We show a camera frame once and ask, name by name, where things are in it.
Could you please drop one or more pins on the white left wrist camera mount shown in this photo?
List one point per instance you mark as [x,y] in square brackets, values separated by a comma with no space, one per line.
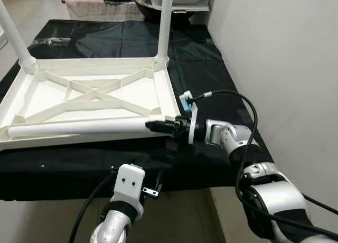
[129,182]

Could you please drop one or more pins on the speckled cloth covered bench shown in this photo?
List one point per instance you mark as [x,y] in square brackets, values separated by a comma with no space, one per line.
[100,8]

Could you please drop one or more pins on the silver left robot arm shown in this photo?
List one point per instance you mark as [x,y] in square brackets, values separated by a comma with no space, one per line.
[113,227]

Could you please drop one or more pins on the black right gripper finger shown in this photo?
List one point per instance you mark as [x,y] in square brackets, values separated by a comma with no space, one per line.
[158,127]

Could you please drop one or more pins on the black wok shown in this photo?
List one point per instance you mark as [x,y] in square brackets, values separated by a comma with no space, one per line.
[150,9]

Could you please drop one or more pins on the black tablecloth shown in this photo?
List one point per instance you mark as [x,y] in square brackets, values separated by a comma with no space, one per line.
[79,169]

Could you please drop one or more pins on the clear tape strip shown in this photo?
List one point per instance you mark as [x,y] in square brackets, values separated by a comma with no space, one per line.
[50,41]

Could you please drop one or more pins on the white plastic table top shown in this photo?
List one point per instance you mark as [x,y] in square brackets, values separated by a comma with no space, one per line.
[47,100]

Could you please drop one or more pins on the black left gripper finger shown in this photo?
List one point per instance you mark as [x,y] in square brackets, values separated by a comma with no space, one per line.
[159,181]

